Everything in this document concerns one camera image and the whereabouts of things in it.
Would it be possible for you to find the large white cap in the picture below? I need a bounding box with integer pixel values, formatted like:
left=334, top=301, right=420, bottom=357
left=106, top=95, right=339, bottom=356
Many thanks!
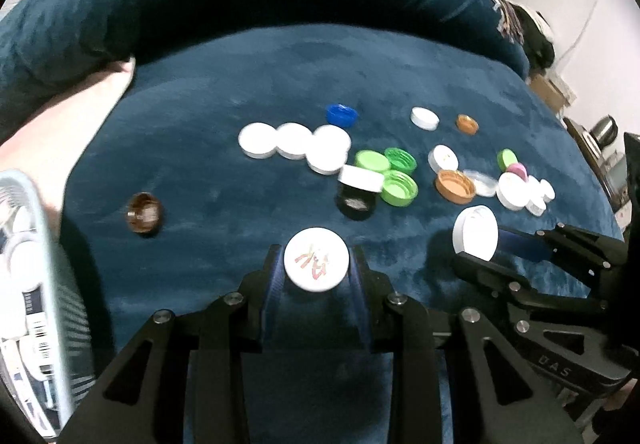
left=452, top=205, right=499, bottom=262
left=496, top=172, right=529, bottom=211

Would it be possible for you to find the clear silver rimmed lid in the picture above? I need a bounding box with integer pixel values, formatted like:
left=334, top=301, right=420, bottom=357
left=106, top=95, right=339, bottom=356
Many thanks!
left=463, top=170, right=498, bottom=198

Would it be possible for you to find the white cap printed top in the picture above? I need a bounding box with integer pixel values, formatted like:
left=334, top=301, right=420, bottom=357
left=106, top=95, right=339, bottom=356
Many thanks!
left=283, top=227, right=350, bottom=293

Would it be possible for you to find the small white cap cluster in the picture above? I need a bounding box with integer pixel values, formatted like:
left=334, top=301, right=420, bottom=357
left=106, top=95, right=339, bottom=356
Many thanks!
left=526, top=175, right=555, bottom=217

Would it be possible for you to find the pink small cap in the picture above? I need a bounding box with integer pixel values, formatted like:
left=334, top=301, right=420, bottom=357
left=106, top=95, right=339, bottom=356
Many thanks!
left=506, top=162, right=528, bottom=182

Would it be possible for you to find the large orange cap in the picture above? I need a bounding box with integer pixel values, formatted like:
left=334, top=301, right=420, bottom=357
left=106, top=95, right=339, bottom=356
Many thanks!
left=435, top=170, right=476, bottom=205

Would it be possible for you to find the light green small cap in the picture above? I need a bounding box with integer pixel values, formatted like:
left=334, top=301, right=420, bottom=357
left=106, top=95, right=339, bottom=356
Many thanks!
left=497, top=148, right=518, bottom=172

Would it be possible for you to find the white cap centre right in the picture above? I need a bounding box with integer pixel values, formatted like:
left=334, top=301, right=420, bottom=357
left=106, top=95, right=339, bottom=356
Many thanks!
left=427, top=145, right=459, bottom=173

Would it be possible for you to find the green cap open near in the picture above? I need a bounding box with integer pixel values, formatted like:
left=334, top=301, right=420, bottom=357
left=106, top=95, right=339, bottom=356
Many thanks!
left=381, top=170, right=419, bottom=208

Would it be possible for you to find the green cap open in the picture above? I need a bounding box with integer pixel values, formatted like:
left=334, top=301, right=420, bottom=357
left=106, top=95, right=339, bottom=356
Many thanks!
left=384, top=147, right=418, bottom=175
left=381, top=170, right=419, bottom=208

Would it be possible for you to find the blue mesh basket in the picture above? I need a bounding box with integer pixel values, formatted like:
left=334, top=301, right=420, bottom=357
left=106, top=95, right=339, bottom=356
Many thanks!
left=1, top=170, right=96, bottom=442

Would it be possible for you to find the green cap open far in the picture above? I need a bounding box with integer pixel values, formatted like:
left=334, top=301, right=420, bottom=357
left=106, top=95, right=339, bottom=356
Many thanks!
left=384, top=147, right=418, bottom=175

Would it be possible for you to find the small orange cap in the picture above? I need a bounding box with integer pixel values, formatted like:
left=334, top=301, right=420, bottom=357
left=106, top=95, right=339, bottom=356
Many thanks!
left=456, top=115, right=480, bottom=135

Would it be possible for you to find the white black jar lid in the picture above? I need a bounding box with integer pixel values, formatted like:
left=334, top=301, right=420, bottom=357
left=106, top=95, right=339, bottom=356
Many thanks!
left=335, top=164, right=384, bottom=221

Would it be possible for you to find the brown bottle cap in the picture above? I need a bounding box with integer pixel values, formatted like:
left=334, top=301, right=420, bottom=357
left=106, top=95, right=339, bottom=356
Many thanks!
left=125, top=193, right=163, bottom=236

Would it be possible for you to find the green cap solid top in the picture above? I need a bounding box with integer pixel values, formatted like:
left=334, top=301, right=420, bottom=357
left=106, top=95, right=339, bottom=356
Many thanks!
left=354, top=150, right=390, bottom=173

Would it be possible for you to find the white cap lone top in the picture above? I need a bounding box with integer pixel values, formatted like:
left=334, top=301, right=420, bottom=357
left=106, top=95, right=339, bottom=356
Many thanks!
left=410, top=107, right=439, bottom=132

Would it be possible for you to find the blue bottle cap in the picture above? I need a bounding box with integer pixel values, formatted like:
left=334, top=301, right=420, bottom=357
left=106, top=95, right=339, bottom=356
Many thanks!
left=326, top=104, right=359, bottom=129

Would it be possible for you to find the blue plush bed cover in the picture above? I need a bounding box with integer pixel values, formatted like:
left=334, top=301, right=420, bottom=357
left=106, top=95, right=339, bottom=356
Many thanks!
left=60, top=22, right=624, bottom=444

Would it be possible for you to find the white cap far left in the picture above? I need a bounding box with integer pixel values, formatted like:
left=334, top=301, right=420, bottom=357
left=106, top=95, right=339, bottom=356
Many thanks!
left=238, top=122, right=277, bottom=160

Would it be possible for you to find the pink bed sheet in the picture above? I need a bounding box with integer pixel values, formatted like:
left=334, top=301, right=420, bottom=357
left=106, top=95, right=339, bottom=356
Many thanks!
left=1, top=58, right=136, bottom=235

